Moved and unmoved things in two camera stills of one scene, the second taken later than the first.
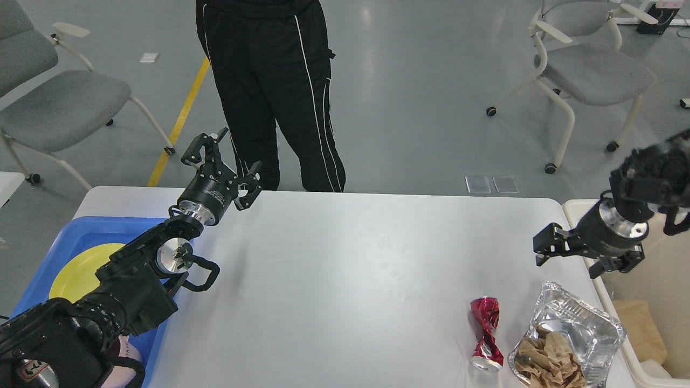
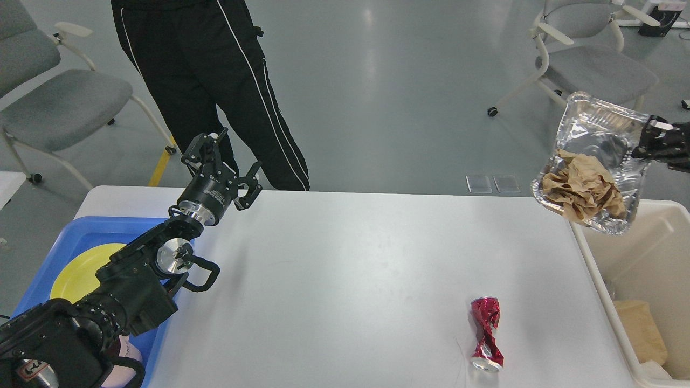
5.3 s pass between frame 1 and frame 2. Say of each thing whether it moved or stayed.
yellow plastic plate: stayed
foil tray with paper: moved
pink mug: stayed
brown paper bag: stayed
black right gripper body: moved
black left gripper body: stayed
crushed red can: stayed
